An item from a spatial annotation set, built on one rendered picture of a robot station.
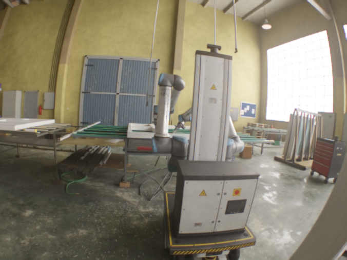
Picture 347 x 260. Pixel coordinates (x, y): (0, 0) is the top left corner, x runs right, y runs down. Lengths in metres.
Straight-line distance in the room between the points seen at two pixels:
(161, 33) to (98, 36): 3.52
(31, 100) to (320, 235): 10.72
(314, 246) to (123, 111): 8.60
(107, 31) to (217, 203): 9.54
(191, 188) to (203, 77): 0.90
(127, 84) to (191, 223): 8.04
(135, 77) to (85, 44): 3.45
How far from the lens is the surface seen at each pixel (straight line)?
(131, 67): 8.92
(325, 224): 0.31
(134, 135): 2.13
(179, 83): 1.55
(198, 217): 1.22
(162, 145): 1.50
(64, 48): 9.77
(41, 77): 10.47
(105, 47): 9.47
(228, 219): 1.31
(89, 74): 9.15
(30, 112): 10.64
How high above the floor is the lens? 1.21
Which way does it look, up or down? 6 degrees down
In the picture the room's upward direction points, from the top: 4 degrees clockwise
